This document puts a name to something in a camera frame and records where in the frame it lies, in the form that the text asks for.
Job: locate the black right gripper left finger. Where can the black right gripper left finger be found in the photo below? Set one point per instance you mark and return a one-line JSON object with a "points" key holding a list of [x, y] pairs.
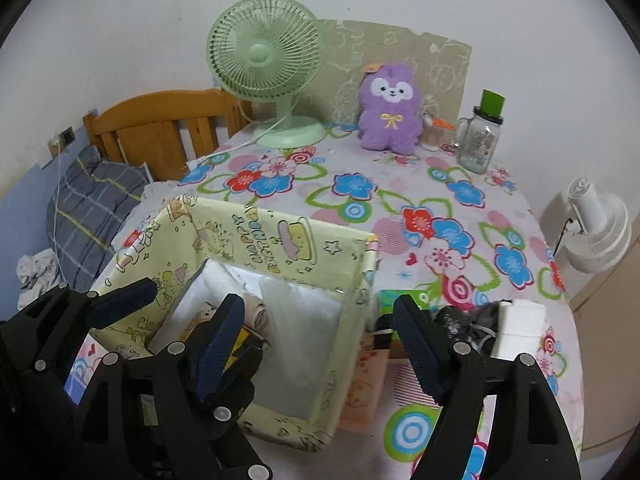
{"points": [[174, 415]]}

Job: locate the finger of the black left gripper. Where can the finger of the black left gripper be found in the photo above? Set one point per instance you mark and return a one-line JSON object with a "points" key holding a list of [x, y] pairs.
{"points": [[40, 423], [226, 392]]}

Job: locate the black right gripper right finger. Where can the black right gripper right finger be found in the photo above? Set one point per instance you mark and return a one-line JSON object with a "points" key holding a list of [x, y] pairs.
{"points": [[528, 439]]}

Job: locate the white tissue pack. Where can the white tissue pack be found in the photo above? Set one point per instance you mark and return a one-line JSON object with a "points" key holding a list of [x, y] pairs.
{"points": [[521, 325]]}

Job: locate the white plastic bag pack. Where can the white plastic bag pack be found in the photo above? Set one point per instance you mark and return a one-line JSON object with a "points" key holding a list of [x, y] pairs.
{"points": [[201, 298]]}

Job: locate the black plastic bundle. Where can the black plastic bundle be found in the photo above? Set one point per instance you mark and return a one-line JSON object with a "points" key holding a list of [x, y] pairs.
{"points": [[457, 323]]}

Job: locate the green tissue pack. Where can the green tissue pack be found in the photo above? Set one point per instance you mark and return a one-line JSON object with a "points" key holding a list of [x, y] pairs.
{"points": [[405, 328]]}

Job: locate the white crumpled cloth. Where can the white crumpled cloth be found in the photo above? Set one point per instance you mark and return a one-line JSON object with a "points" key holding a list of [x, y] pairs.
{"points": [[37, 275]]}

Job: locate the red striped white cloth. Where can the red striped white cloth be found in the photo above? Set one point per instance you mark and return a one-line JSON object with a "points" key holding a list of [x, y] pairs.
{"points": [[407, 389]]}

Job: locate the pink paper bag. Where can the pink paper bag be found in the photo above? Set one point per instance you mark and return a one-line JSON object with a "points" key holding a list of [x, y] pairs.
{"points": [[366, 387]]}

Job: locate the blue plaid pillow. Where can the blue plaid pillow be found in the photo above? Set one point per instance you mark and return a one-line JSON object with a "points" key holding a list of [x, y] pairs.
{"points": [[88, 208]]}

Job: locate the white desk fan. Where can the white desk fan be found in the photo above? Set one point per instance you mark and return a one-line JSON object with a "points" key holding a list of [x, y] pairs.
{"points": [[604, 232]]}

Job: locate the floral tablecloth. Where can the floral tablecloth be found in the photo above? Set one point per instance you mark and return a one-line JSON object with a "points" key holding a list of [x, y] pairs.
{"points": [[446, 236]]}

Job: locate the wooden chair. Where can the wooden chair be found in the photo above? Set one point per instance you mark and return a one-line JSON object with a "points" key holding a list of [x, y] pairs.
{"points": [[144, 130]]}

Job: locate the glass jar green lid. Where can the glass jar green lid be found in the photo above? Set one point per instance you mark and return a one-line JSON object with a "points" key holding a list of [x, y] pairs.
{"points": [[477, 136]]}

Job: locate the toothpick jar orange lid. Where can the toothpick jar orange lid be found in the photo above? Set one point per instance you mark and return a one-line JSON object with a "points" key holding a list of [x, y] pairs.
{"points": [[436, 132]]}

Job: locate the purple plush toy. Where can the purple plush toy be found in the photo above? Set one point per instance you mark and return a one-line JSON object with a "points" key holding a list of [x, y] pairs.
{"points": [[390, 117]]}

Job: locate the green desk fan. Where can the green desk fan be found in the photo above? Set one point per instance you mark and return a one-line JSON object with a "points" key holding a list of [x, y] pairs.
{"points": [[269, 51]]}

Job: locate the beige patterned cardboard panel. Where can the beige patterned cardboard panel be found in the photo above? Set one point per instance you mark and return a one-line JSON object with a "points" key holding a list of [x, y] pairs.
{"points": [[439, 63]]}

